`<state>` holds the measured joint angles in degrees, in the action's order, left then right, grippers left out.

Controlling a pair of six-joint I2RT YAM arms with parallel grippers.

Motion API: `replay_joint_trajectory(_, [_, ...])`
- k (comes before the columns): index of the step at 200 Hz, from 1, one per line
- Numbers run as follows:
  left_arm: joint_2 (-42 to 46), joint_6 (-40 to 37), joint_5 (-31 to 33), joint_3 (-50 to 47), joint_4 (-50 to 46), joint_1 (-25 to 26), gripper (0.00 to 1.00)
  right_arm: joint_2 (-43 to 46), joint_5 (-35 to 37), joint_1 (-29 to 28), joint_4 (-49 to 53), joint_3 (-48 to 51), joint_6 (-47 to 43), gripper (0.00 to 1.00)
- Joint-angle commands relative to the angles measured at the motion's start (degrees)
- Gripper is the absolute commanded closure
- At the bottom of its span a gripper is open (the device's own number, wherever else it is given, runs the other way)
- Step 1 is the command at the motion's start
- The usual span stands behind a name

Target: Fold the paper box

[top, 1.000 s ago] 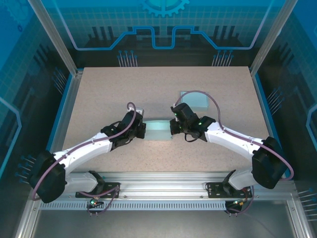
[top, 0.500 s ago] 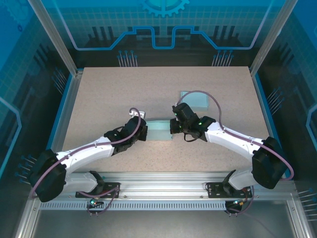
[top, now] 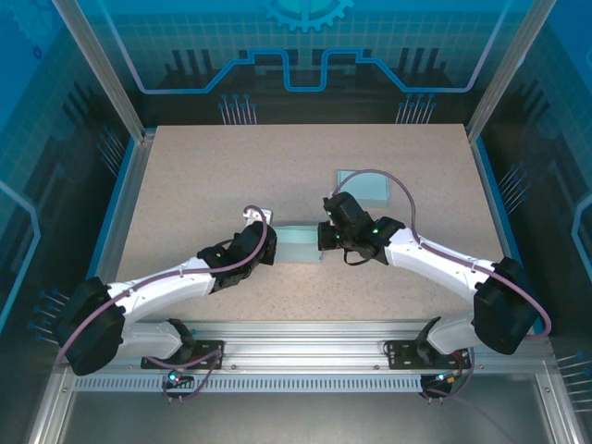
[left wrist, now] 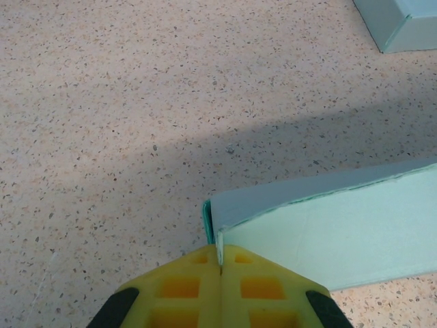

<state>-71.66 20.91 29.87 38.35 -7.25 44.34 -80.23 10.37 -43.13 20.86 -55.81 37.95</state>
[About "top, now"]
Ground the light blue paper box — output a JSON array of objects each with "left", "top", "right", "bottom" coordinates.
[
  {"left": 272, "top": 224, "right": 324, "bottom": 265},
  {"left": 336, "top": 169, "right": 390, "bottom": 208}
]

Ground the blue table edge strip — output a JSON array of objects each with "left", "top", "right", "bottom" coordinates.
[
  {"left": 470, "top": 136, "right": 546, "bottom": 338},
  {"left": 68, "top": 136, "right": 140, "bottom": 338}
]

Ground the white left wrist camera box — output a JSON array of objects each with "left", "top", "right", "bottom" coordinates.
[{"left": 240, "top": 207, "right": 274, "bottom": 228}]

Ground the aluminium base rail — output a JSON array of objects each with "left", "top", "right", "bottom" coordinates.
[{"left": 59, "top": 320, "right": 554, "bottom": 376}]

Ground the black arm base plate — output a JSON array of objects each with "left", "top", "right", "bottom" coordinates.
[
  {"left": 141, "top": 339, "right": 227, "bottom": 370},
  {"left": 386, "top": 339, "right": 473, "bottom": 370}
]

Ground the aluminium table side rail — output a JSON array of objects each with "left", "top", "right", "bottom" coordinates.
[{"left": 78, "top": 131, "right": 156, "bottom": 337}]

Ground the slotted grey cable duct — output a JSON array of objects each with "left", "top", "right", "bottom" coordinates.
[{"left": 72, "top": 375, "right": 425, "bottom": 393}]

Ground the cable connector with LED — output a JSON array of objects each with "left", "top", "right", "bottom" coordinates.
[
  {"left": 165, "top": 364, "right": 194, "bottom": 389},
  {"left": 432, "top": 369, "right": 463, "bottom": 388}
]

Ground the aluminium frame post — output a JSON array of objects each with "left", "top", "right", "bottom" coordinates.
[
  {"left": 51, "top": 0, "right": 157, "bottom": 143},
  {"left": 465, "top": 0, "right": 563, "bottom": 143}
]

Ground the aluminium lower frame rail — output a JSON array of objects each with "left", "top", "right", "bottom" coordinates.
[
  {"left": 25, "top": 360, "right": 78, "bottom": 444},
  {"left": 535, "top": 364, "right": 592, "bottom": 444}
]

